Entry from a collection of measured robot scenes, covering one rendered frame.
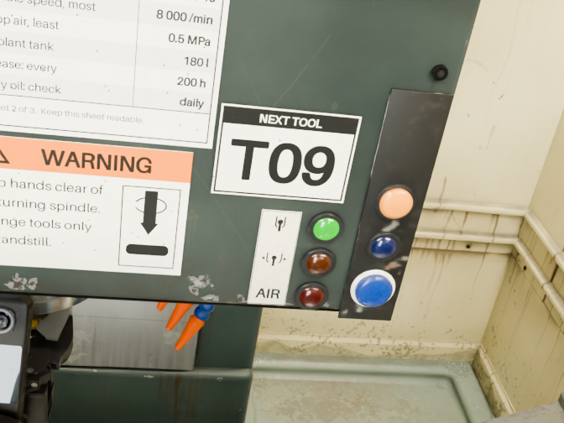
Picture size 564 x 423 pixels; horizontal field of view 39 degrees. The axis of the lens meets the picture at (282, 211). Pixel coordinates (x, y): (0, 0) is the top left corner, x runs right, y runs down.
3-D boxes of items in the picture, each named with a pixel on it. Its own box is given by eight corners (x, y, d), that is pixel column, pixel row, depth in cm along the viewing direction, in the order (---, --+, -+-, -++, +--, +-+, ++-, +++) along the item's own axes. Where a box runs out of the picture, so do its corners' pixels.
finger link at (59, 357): (43, 320, 83) (6, 377, 76) (42, 307, 82) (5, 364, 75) (85, 330, 83) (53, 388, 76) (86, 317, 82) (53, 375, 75)
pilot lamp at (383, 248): (394, 262, 61) (401, 237, 60) (368, 260, 61) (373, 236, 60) (393, 257, 61) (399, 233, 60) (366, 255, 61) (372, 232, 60)
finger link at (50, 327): (61, 321, 90) (27, 377, 82) (61, 280, 86) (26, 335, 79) (88, 326, 89) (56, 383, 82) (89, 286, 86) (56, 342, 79)
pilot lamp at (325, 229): (338, 243, 60) (343, 219, 58) (310, 242, 59) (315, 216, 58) (336, 239, 60) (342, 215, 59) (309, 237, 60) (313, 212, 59)
